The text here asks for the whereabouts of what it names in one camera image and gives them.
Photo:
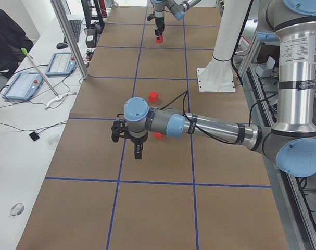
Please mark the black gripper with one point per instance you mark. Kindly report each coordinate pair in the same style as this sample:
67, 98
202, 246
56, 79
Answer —
137, 140
159, 22

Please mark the red block start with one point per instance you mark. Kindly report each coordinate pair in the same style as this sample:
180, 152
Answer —
153, 96
158, 135

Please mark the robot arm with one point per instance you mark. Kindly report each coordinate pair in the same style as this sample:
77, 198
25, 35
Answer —
178, 11
291, 142

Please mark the black power adapter box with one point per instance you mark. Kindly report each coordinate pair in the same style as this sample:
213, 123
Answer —
91, 38

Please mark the black keyboard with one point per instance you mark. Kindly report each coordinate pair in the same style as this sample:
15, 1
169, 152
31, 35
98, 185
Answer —
76, 26

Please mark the black computer mouse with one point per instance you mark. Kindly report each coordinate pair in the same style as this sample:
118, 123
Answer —
61, 45

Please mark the far blue teach pendant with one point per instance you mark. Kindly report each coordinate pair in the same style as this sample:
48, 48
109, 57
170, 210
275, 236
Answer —
61, 64

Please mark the blue teach pendant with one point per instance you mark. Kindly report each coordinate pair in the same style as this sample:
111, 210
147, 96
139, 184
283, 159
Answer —
23, 87
61, 64

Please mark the small black square device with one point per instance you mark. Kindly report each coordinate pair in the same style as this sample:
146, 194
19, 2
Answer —
34, 136

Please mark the white cardboard box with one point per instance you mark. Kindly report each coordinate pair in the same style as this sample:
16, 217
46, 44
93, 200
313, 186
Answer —
265, 69

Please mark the near blue teach pendant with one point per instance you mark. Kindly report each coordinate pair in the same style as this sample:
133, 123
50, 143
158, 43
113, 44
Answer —
23, 87

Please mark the clear tape roll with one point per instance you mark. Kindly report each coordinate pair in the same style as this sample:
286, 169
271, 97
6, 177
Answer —
16, 210

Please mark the black jacket on chair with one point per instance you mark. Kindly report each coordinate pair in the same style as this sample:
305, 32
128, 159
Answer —
12, 39

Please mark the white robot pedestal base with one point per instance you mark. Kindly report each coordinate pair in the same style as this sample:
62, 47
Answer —
217, 76

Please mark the aluminium frame post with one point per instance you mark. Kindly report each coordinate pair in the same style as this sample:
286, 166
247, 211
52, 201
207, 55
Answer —
67, 31

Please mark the aluminium frame rail right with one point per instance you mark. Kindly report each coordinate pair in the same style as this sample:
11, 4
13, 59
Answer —
295, 197

